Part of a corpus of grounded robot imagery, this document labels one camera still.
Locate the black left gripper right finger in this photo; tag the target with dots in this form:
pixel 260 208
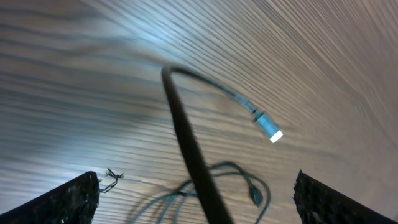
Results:
pixel 317 203

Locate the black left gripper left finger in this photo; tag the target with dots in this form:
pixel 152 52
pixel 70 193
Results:
pixel 72 202

